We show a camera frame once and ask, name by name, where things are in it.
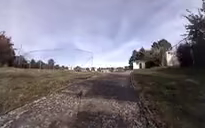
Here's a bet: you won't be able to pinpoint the row of distant trees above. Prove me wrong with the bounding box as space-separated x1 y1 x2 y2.
13 54 70 70

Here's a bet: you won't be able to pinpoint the green grass verge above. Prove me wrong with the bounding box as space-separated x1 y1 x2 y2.
129 65 205 128

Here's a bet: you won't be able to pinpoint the row of distant buildings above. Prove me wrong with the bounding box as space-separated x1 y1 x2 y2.
68 65 131 74

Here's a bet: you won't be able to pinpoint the grey gravel path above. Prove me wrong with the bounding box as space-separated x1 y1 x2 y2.
0 70 168 128

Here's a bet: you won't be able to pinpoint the reddish brown tree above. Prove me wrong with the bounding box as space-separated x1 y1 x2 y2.
0 27 16 67

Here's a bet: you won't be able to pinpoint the dark bush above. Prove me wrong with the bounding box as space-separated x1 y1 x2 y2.
175 42 195 68

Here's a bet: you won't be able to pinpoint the dry grass field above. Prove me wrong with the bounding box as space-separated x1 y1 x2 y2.
0 64 101 122

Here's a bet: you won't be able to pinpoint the tall dark trees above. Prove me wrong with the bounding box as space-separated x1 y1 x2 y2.
183 0 205 68

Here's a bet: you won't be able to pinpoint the group of dark trees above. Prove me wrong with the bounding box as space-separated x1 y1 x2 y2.
128 38 173 69

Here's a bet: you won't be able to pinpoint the small white hut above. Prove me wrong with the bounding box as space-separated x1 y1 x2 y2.
132 59 147 70

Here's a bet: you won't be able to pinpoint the white building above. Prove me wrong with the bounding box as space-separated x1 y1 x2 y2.
165 49 181 68

